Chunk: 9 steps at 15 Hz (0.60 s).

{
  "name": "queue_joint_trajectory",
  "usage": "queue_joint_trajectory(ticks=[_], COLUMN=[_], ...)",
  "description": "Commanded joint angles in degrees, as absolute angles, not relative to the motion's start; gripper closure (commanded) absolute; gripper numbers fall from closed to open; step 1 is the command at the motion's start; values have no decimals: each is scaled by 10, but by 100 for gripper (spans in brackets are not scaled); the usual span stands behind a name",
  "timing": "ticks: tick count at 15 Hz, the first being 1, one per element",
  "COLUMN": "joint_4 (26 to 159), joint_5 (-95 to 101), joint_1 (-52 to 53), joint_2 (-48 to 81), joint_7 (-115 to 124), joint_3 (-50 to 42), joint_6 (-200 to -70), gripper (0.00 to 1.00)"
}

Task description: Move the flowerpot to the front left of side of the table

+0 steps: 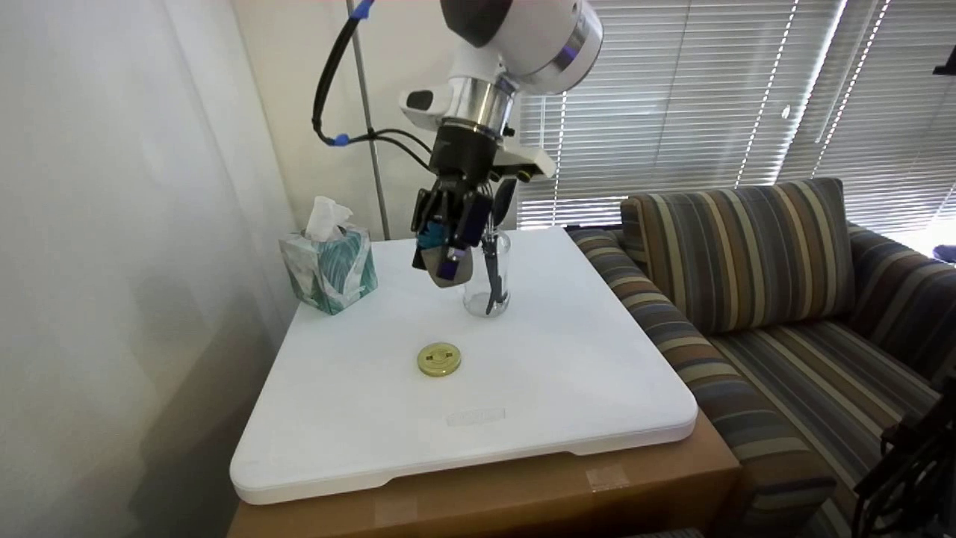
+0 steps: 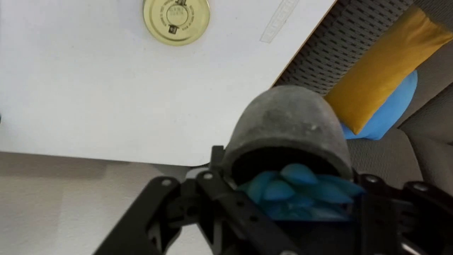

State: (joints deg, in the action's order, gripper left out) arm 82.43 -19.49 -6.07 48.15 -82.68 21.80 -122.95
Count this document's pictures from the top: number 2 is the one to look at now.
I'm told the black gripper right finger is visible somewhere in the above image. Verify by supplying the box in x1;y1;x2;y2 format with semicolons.
352;172;453;255

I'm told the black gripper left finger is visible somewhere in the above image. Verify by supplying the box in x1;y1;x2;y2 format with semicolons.
92;145;304;255

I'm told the grey dotted sofa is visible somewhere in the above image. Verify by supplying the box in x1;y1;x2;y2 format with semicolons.
275;0;453;255

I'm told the yellow cushion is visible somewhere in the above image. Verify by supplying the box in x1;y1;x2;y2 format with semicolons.
323;6;453;136

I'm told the blue cushion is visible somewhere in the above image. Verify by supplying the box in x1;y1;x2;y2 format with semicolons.
340;70;420;143

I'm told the grey flowerpot with blue succulent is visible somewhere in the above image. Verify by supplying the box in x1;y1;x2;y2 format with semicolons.
219;84;368;224

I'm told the gold jar lid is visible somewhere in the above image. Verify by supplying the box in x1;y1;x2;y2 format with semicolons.
142;0;212;49

